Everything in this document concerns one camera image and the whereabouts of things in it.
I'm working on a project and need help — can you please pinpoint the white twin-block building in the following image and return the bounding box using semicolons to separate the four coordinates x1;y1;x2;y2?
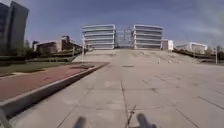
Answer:
80;23;165;51

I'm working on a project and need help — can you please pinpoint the pale lamp pole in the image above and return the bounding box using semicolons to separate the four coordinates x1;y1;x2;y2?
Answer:
81;34;86;65

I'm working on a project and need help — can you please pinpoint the pale concrete slab plaza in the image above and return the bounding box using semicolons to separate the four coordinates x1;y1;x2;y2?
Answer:
9;49;224;128

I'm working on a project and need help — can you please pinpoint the small white building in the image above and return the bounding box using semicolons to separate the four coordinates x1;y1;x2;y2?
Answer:
161;39;175;52

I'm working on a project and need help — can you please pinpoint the low brown building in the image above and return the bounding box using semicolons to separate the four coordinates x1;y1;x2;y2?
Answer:
32;35;83;55

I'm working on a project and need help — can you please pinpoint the robot's own part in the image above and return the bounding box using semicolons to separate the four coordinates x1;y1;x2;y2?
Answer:
72;116;87;128
136;113;154;128

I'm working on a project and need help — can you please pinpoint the dark raised kerb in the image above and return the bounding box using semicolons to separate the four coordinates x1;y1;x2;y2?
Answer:
0;62;110;118

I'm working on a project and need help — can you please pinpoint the low white building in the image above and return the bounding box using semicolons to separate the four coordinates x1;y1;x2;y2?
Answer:
175;41;209;55

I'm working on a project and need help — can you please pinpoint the red brick strip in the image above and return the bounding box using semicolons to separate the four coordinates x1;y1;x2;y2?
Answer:
0;64;98;103

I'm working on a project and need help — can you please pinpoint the dry grass patch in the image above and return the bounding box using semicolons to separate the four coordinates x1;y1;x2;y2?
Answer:
0;61;78;76

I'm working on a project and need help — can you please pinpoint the thin pale pole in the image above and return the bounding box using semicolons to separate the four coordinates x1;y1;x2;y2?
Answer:
214;45;219;65

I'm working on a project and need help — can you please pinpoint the large grey office building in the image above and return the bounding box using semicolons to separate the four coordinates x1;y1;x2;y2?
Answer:
0;0;30;56

